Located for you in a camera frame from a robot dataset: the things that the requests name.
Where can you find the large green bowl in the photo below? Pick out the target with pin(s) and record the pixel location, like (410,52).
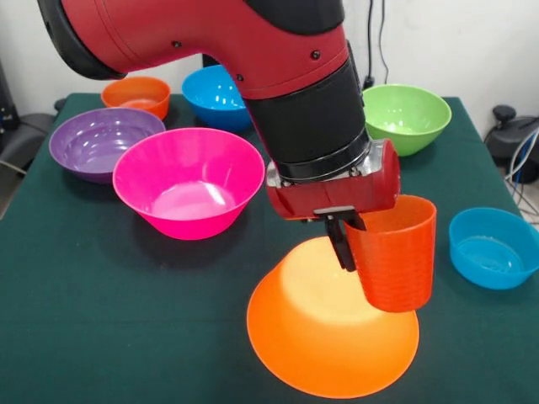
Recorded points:
(408,118)

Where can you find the dark green tablecloth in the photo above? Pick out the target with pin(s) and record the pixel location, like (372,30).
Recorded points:
(126,315)

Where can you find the orange cup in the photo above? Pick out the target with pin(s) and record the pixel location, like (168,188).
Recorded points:
(135,90)
(396,261)

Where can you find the blue cup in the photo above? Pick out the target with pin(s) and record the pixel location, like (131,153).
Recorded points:
(488,261)

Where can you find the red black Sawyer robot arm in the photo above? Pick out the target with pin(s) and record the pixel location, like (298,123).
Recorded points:
(252,42)

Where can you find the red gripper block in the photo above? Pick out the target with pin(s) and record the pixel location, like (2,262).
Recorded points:
(337,195)

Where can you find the large orange bowl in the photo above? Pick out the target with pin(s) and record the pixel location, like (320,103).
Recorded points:
(320,336)

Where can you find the purple bowl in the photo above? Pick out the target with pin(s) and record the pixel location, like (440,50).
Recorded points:
(92,143)

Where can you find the blue bowl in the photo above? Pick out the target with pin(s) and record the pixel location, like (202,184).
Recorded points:
(210,105)

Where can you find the large pink bowl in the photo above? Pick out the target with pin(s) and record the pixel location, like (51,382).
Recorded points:
(189,189)

